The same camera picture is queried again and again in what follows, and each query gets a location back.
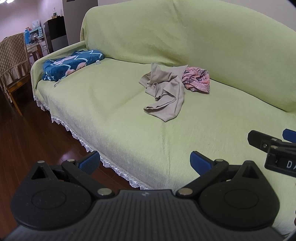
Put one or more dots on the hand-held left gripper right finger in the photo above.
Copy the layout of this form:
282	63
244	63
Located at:
199	162

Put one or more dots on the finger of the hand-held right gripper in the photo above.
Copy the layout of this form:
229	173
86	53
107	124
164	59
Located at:
289	134
257	138

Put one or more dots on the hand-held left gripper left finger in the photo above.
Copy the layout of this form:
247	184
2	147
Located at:
89	161

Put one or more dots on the beige shirt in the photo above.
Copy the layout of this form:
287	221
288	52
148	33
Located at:
171	92

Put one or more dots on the pink patterned garment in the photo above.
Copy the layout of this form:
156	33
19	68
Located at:
196	78

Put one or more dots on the blue patterned blanket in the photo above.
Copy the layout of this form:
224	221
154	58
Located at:
69	64

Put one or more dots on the white side table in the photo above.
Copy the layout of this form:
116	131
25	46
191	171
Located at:
37	47

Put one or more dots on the chair with quilted brown cover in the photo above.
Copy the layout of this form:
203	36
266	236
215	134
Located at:
11	55

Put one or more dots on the black mini fridge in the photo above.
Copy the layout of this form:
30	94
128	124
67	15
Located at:
55	30

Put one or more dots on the blue toaster oven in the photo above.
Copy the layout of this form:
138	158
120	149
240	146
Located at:
37	33

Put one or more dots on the tall grey refrigerator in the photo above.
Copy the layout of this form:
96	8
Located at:
74	23

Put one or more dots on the blue jug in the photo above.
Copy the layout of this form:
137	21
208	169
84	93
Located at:
26	36

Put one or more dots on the white kettle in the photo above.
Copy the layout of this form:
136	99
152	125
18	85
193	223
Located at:
35	24

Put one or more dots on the clear bottle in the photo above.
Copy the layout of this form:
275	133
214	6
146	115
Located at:
54	13

